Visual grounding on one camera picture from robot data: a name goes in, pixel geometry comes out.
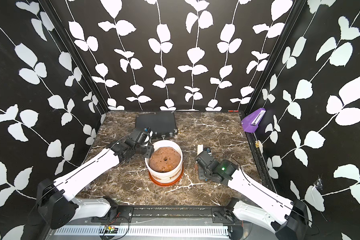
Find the black flat case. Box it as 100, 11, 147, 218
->
135, 112, 179, 139

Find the small circuit board with wires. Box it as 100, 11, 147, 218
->
100, 226, 119, 235

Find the white and blue scrub brush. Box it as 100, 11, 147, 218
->
197, 145, 204, 155

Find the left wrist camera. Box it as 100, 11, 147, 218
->
136, 128, 153, 145

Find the orange pot saucer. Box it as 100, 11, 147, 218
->
149, 170, 184, 187

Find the black front mounting rail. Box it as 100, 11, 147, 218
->
52, 205, 289, 224

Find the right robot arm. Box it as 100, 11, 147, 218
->
195, 151, 310, 240

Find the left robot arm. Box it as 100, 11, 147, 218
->
36, 128, 154, 230

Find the white ceramic pot with mud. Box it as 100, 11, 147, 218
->
145, 140, 184, 183

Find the white perforated strip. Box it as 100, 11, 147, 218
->
53, 225, 229, 238

